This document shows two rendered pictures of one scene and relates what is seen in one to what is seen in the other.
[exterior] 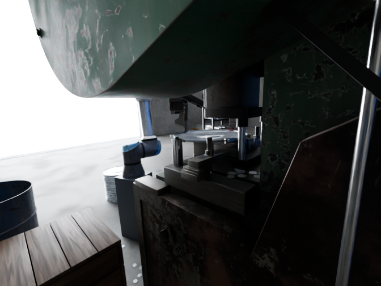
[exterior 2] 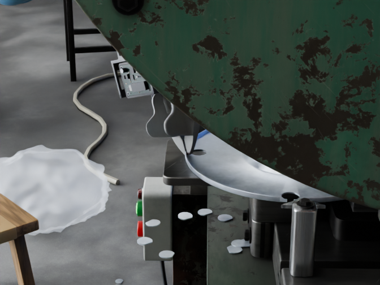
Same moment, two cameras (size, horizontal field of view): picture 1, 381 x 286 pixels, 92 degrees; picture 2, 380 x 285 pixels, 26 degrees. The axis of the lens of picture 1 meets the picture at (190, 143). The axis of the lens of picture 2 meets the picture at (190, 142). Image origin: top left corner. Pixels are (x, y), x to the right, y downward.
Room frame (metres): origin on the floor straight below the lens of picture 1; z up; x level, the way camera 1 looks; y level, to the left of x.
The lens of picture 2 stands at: (0.07, 0.74, 1.22)
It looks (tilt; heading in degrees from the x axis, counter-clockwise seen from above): 22 degrees down; 317
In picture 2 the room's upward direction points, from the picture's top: straight up
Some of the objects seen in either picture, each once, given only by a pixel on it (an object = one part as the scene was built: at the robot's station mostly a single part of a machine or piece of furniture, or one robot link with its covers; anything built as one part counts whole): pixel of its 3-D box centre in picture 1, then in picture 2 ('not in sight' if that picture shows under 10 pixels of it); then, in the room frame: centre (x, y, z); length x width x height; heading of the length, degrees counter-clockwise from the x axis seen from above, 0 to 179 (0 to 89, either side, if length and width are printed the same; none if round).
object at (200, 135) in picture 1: (209, 134); (290, 154); (0.73, -0.08, 0.78); 0.29 x 0.29 x 0.01
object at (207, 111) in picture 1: (238, 115); not in sight; (0.64, -0.17, 0.86); 0.20 x 0.16 x 0.05; 135
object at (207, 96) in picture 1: (227, 64); not in sight; (0.67, -0.14, 1.04); 0.17 x 0.15 x 0.30; 45
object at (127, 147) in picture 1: (132, 151); not in sight; (1.21, 0.40, 0.62); 0.13 x 0.12 x 0.14; 126
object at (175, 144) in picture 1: (177, 150); (303, 236); (0.61, 0.05, 0.75); 0.03 x 0.03 x 0.10; 45
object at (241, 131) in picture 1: (241, 136); not in sight; (0.54, -0.16, 0.81); 0.02 x 0.02 x 0.14
